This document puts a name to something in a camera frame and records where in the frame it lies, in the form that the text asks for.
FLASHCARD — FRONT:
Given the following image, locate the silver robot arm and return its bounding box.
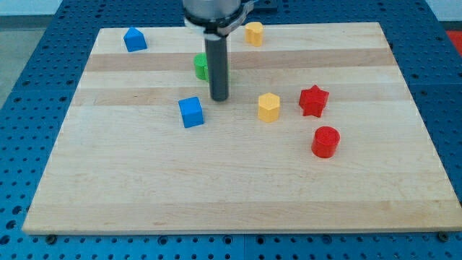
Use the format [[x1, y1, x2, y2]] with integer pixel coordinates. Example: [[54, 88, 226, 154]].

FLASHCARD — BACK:
[[183, 0, 255, 102]]

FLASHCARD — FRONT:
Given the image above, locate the red cylinder block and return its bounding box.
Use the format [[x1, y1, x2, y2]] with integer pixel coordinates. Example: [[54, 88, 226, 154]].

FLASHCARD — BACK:
[[311, 126, 341, 158]]

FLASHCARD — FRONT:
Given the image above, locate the wooden board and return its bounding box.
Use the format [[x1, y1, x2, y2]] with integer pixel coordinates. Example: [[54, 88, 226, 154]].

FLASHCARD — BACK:
[[22, 22, 461, 235]]

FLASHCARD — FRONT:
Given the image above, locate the blue house-shaped block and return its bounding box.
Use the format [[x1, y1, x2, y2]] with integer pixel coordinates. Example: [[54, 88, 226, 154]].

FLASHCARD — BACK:
[[123, 27, 147, 52]]

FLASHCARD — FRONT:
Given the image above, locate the red star block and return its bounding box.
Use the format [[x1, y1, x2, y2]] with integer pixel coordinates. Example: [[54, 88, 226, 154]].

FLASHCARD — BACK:
[[299, 84, 329, 118]]

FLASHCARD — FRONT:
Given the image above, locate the yellow heart block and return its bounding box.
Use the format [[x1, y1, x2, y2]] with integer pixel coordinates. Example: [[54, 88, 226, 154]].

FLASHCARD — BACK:
[[245, 22, 264, 47]]

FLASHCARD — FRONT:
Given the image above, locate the yellow hexagon block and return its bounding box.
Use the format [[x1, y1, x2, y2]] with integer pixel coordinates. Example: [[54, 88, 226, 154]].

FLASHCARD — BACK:
[[258, 92, 280, 123]]

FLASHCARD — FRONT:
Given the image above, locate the blue cube block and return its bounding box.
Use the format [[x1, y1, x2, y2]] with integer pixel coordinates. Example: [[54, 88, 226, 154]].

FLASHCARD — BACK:
[[178, 97, 204, 128]]

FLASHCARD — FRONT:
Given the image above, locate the green star block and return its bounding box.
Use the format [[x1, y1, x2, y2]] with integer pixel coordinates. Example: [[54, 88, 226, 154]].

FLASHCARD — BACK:
[[193, 53, 209, 82]]

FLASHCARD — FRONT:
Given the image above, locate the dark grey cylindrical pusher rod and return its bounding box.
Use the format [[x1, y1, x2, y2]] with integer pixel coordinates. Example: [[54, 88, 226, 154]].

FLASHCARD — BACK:
[[205, 38, 229, 102]]

